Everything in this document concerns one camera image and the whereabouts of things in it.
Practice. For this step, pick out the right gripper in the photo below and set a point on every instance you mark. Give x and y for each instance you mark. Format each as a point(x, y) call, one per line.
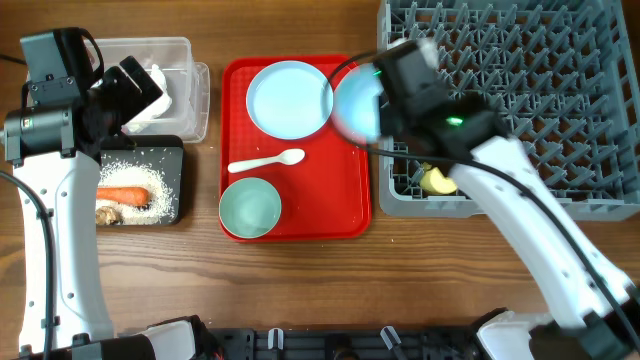
point(388, 93)

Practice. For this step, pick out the white plastic spoon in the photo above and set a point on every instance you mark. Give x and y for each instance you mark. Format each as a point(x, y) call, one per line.
point(287, 157)

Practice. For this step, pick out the black waste tray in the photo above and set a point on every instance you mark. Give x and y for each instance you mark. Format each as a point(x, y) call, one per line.
point(164, 153)

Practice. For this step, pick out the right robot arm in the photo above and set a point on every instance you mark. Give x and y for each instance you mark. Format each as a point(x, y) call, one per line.
point(593, 306)

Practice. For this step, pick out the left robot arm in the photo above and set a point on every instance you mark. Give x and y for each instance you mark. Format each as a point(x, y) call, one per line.
point(71, 104)

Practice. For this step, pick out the red serving tray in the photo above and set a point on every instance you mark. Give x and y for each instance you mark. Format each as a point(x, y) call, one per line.
point(326, 196)

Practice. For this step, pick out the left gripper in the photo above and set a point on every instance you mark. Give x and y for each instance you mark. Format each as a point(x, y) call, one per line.
point(132, 93)

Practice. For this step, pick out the yellow plastic cup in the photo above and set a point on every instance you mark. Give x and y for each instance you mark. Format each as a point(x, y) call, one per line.
point(434, 182)

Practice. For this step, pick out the light blue bowl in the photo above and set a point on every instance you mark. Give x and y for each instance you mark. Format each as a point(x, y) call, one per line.
point(356, 109)

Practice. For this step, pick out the green bowl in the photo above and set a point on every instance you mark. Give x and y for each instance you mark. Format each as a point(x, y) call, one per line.
point(250, 208)

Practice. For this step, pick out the light blue plate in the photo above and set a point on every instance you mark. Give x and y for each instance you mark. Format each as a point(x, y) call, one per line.
point(289, 100)

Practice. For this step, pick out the orange carrot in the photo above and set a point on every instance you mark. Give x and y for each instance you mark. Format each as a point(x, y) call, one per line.
point(132, 196)

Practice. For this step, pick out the grey dishwasher rack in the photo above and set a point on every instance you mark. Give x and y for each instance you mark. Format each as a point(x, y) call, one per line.
point(562, 76)

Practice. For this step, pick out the clear plastic waste bin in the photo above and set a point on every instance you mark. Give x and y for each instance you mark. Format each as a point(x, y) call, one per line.
point(188, 81)

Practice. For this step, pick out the white napkin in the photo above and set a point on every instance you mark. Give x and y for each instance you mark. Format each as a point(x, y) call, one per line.
point(150, 114)

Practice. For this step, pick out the brown food scrap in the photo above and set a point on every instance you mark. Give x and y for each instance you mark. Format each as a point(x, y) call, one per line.
point(106, 215)

